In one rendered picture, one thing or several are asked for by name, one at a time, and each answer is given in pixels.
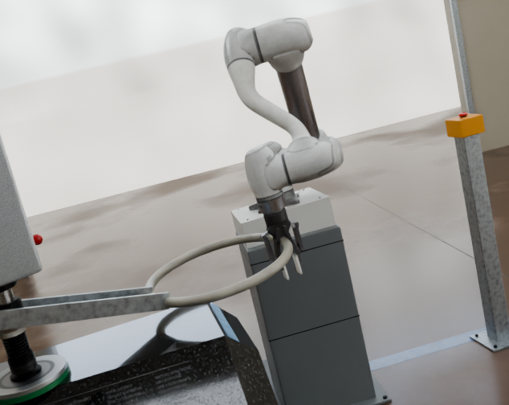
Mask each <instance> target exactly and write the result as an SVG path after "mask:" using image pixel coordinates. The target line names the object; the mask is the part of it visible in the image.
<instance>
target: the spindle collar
mask: <svg viewBox="0 0 509 405"><path fill-rule="evenodd" d="M17 308H24V306H23V303H22V299H21V297H19V296H14V294H13V290H12V288H10V289H8V290H6V291H4V292H0V310H4V309H17ZM18 329H21V328H17V329H5V330H0V335H2V334H7V333H12V332H14V331H16V330H18Z"/></svg>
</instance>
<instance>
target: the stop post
mask: <svg viewBox="0 0 509 405"><path fill-rule="evenodd" d="M445 123H446V131H447V136H448V137H454V141H455V146H456V151H457V156H458V165H459V170H460V175H461V180H462V189H463V194H464V199H465V204H466V213H467V218H468V223H469V228H470V237H471V242H472V247H473V252H474V261H475V266H476V271H477V276H478V284H479V289H480V294H481V299H482V304H483V313H484V318H485V323H486V328H487V330H484V331H482V332H480V333H476V334H474V335H471V336H470V338H471V339H473V340H474V341H476V342H477V343H479V344H481V345H482V346H485V347H486V348H487V349H489V350H491V351H493V352H497V351H500V350H503V349H506V348H508V347H509V318H508V313H507V303H506V298H505V293H504V288H503V278H502V273H501V268H500V262H499V254H498V248H497V243H496V238H495V229H494V224H493V218H492V213H491V204H490V198H489V193H488V188H487V178H486V173H485V168H484V163H483V153H482V148H481V143H480V137H479V134H480V133H483V132H485V127H484V122H483V115H482V114H467V115H466V116H464V117H453V118H450V119H447V120H445Z"/></svg>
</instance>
